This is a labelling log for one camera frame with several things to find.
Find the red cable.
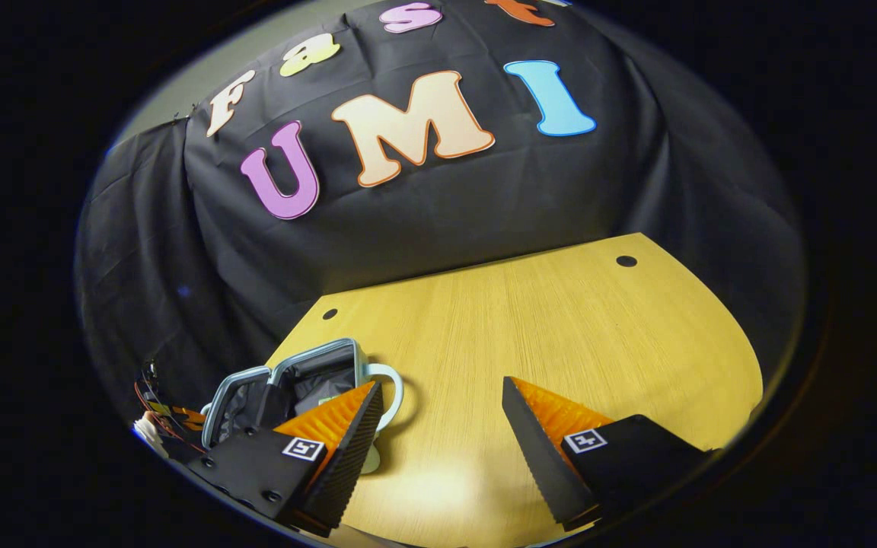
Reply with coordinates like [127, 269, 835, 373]
[134, 381, 207, 456]

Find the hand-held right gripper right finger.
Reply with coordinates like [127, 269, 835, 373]
[502, 376, 713, 532]

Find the pale blue suitcase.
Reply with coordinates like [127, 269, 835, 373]
[200, 338, 406, 475]

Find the black backdrop cloth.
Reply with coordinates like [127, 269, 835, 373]
[73, 0, 808, 427]

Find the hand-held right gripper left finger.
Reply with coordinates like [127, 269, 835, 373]
[183, 381, 384, 537]

